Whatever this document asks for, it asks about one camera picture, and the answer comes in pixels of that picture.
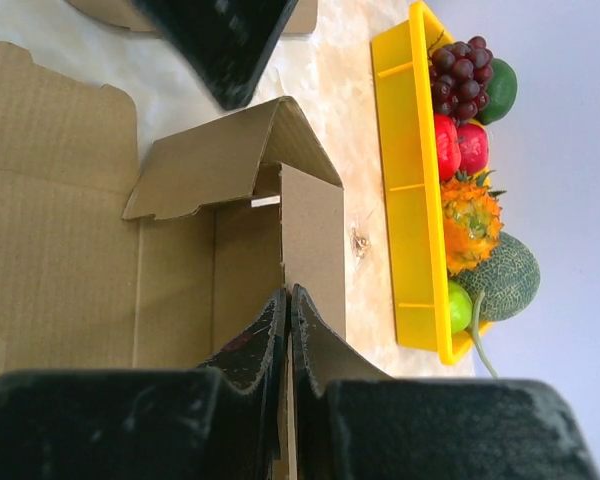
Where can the dark green lime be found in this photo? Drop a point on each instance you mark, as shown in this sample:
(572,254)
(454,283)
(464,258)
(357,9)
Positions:
(502,91)

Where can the orange horned melon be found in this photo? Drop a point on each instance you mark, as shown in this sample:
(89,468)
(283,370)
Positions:
(471,220)

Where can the brown cardboard box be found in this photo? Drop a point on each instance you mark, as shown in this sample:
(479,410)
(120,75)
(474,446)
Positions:
(109,262)

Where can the red apple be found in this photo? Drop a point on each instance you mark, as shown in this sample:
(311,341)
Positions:
(447,147)
(474,148)

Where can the red apple front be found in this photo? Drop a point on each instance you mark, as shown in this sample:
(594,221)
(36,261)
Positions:
(447,147)

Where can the purple grape bunch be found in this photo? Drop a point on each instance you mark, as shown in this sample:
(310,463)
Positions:
(459,74)

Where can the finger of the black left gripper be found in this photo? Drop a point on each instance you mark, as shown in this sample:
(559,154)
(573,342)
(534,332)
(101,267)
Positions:
(229,59)

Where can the yellow plastic fruit tray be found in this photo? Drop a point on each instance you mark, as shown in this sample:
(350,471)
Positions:
(412,186)

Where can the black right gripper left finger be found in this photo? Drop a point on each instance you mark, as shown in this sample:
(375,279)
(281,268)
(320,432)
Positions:
(215,421)

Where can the green netted melon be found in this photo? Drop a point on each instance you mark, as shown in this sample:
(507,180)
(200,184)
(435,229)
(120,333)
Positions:
(509,279)

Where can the light green apple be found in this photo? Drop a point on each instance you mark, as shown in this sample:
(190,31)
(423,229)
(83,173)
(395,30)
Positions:
(465,316)

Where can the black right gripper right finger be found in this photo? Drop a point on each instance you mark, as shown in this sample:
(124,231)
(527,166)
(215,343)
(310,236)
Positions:
(355,422)

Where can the red apple rear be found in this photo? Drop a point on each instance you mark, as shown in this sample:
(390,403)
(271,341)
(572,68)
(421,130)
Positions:
(474,148)

